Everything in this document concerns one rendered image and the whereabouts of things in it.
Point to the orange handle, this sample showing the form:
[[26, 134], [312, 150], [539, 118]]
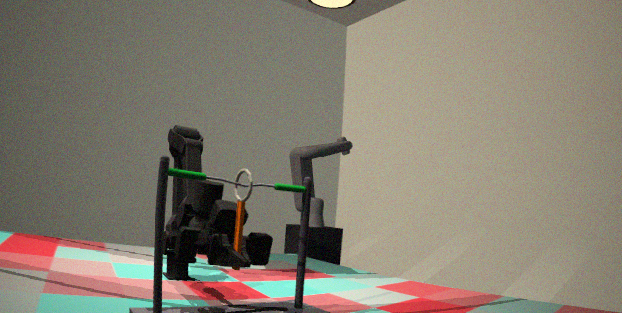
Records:
[[240, 211]]

